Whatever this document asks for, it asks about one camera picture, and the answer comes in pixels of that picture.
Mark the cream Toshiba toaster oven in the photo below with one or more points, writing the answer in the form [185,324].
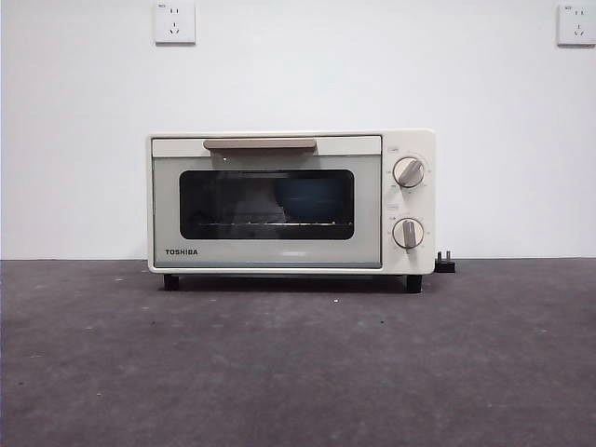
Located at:
[414,261]

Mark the white wall socket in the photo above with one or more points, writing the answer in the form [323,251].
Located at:
[175,23]
[577,25]

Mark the black power plug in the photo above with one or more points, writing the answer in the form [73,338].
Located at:
[445,265]

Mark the blue ribbed bowl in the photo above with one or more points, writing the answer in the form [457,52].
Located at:
[302,200]

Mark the beige round oven knob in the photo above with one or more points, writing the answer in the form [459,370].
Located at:
[408,172]
[408,233]

